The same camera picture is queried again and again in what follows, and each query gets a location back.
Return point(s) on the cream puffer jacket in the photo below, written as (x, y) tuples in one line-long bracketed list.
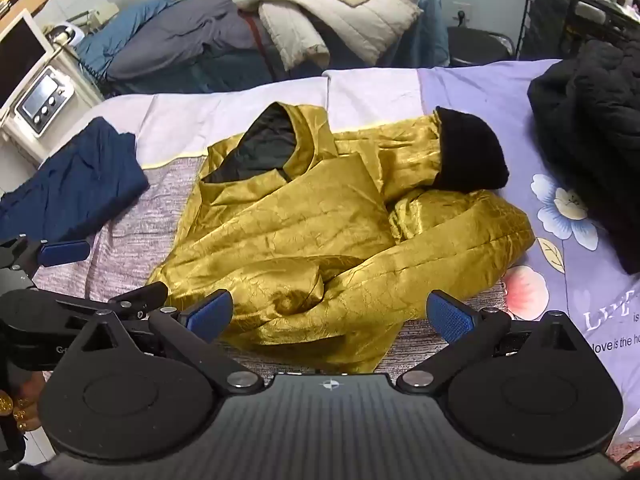
[(320, 30)]

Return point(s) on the white framed monitor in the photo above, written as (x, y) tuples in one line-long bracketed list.
[(17, 60)]

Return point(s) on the navy blue folded garment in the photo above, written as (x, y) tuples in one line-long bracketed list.
[(75, 180)]

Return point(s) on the black quilted jacket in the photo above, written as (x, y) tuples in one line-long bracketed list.
[(595, 125)]

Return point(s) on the gold satin jacket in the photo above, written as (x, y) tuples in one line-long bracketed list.
[(280, 220)]

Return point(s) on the gold bead ornament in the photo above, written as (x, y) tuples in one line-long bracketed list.
[(10, 405)]

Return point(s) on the purple floral bed sheet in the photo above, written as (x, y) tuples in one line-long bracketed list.
[(575, 280)]

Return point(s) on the white wall socket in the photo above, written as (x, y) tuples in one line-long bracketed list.
[(462, 11)]

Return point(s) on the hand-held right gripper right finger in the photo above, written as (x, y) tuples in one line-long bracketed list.
[(447, 317)]

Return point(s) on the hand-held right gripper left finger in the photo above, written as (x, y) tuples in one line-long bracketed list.
[(210, 312)]

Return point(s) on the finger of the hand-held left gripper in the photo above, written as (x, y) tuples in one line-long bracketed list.
[(145, 296), (62, 253)]

